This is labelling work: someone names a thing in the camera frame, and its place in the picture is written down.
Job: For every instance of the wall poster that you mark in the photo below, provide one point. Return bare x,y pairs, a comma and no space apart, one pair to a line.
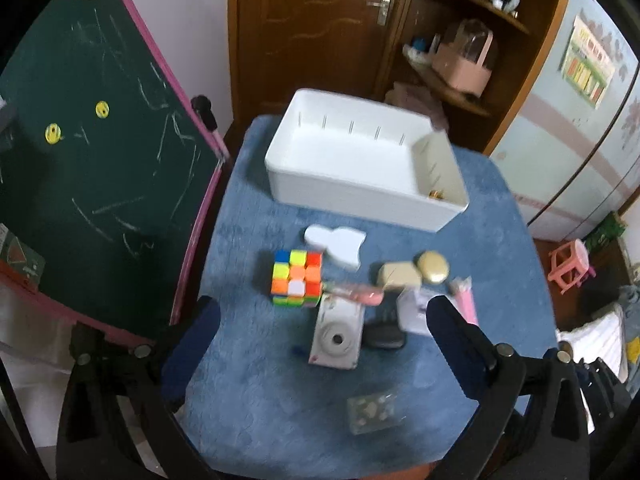
587,62

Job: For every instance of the blue fleece table mat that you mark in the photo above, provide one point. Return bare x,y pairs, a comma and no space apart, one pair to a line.
280,395

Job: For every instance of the green chalkboard with pink frame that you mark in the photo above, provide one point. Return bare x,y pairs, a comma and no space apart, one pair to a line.
100,185

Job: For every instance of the green bag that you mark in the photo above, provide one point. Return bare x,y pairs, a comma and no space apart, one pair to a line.
605,232

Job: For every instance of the brown wooden door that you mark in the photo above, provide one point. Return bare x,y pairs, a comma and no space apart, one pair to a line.
310,35

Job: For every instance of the white printed card packet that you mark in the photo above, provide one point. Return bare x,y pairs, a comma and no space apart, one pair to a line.
411,310

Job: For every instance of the white storage box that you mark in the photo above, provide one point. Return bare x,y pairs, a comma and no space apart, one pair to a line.
340,160

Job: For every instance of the light blue wardrobe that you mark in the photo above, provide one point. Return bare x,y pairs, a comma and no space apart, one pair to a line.
565,160

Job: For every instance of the white folded cloth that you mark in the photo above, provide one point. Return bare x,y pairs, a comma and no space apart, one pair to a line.
595,340

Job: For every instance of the pink toy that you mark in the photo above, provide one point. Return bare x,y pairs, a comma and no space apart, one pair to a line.
362,295

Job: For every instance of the black chalkboard knob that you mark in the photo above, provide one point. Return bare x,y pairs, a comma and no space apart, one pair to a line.
204,110

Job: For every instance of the white toy camera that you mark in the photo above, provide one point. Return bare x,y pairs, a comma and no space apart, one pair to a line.
336,335

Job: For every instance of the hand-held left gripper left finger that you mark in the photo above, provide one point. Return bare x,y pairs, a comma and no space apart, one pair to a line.
192,340

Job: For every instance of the white bowling-pin shaped block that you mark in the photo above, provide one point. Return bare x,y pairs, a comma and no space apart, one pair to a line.
340,245

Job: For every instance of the yellow round magnet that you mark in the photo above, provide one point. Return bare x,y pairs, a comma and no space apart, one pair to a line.
102,108
52,132

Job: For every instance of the pink plastic stool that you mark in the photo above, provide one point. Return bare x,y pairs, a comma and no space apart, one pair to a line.
570,265

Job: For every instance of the pink tube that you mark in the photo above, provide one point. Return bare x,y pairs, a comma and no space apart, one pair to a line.
464,300

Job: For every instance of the clear plastic packet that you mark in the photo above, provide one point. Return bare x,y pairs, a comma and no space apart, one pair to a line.
374,412

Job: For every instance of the blue and white bottles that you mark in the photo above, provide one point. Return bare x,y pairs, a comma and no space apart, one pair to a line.
420,47

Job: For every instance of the black car key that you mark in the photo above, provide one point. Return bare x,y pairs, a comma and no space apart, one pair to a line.
384,335

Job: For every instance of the beige soap bar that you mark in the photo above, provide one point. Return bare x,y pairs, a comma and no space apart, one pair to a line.
398,275

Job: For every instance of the pink organizer with clear lid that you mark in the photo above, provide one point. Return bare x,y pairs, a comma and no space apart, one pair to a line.
462,67

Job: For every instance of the pink cloth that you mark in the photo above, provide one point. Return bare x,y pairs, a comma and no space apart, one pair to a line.
412,100

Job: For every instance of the small gold trinket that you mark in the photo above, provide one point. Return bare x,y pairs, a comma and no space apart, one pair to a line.
436,194

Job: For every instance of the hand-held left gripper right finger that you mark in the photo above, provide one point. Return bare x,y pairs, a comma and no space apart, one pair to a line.
450,330

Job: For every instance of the colourful puzzle cube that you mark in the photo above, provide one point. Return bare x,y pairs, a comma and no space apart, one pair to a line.
296,277

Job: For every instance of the brown wooden corner shelf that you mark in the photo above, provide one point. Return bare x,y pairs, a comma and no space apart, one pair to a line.
520,60

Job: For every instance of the gold oval stone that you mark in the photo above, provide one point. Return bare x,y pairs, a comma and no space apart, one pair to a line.
433,267

